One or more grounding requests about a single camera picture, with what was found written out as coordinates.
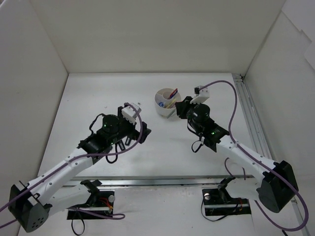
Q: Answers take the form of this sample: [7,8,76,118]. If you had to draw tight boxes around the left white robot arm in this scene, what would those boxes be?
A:
[5,109,151,233]

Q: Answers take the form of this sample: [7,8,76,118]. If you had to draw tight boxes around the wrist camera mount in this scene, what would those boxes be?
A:
[190,86,210,104]
[122,103,141,124]

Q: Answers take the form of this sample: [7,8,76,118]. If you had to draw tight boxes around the pale yellow gel pen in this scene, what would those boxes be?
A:
[165,98,177,109]

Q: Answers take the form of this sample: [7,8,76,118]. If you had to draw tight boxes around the yellow black highlighter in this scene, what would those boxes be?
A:
[118,140,126,151]

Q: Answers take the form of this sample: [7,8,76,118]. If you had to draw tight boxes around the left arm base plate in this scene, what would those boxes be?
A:
[66,189,115,220]

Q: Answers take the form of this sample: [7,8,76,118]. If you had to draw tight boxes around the white round compartment container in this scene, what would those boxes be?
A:
[155,88,182,118]

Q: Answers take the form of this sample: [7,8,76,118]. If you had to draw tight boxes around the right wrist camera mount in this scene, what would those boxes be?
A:
[190,86,210,104]

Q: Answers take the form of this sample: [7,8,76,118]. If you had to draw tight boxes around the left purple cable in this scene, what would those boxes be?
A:
[0,102,145,228]

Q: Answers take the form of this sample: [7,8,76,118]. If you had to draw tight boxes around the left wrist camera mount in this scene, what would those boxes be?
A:
[122,103,141,124]

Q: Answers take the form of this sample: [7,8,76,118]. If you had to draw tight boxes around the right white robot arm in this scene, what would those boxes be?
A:
[175,96,298,213]

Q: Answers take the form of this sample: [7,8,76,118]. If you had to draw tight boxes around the green black highlighter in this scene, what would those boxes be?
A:
[125,137,131,146]

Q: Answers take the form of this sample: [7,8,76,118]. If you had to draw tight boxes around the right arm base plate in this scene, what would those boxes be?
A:
[201,188,252,221]

